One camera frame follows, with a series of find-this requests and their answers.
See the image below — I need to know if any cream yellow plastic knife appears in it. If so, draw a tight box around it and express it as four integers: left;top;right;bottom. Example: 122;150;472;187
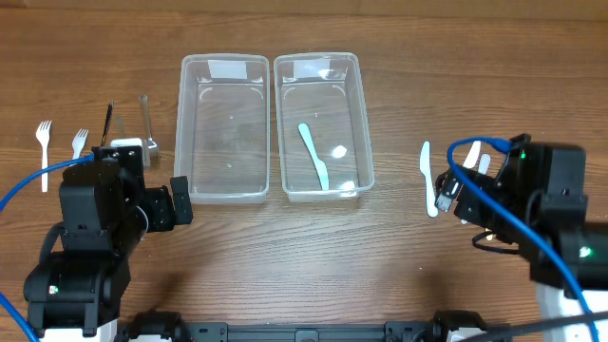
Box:
478;154;491;175

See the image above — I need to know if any white plastic knife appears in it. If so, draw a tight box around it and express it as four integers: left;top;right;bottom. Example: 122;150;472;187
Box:
463;141;481;169
419;141;438;218

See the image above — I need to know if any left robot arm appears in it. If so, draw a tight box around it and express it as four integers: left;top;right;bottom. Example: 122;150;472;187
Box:
24;161;193;339

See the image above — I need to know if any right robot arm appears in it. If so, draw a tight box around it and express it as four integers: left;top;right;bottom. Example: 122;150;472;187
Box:
427;134;607;341

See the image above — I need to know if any left clear plastic container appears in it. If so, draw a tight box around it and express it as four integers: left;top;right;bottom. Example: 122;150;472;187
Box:
174;53;271;204

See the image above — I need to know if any clear plastic container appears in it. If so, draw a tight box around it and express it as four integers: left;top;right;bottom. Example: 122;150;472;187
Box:
274;52;375;202
174;53;271;204

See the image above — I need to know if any right clear plastic container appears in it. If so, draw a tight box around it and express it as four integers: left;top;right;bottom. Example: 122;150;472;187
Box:
274;52;375;202

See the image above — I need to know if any long metal fork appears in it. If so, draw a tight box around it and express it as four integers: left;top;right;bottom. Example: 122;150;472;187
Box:
139;94;161;169

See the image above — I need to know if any short metal fork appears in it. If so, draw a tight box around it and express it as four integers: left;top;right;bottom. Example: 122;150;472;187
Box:
115;115;126;139

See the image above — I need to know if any white plastic fork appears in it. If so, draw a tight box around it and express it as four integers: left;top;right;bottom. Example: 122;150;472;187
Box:
35;121;52;193
72;129;88;160

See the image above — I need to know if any white plastic fork far left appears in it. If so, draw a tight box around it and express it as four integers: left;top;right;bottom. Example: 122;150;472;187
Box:
35;121;52;193

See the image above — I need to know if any light blue plastic knife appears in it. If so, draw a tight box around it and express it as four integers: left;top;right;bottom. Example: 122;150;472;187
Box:
297;123;330;191

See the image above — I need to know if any right blue cable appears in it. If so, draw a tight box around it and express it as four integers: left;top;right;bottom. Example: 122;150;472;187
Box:
446;136;600;342

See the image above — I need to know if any blue cable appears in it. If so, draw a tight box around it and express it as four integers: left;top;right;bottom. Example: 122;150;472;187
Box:
0;152;96;342
446;136;600;342

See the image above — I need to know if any black handled metal fork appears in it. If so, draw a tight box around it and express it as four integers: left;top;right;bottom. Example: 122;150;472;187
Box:
100;100;114;146

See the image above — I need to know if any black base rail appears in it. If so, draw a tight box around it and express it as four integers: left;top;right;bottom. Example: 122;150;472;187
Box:
113;309;608;342

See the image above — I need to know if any left blue cable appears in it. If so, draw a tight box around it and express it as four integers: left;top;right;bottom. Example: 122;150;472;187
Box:
0;152;96;342

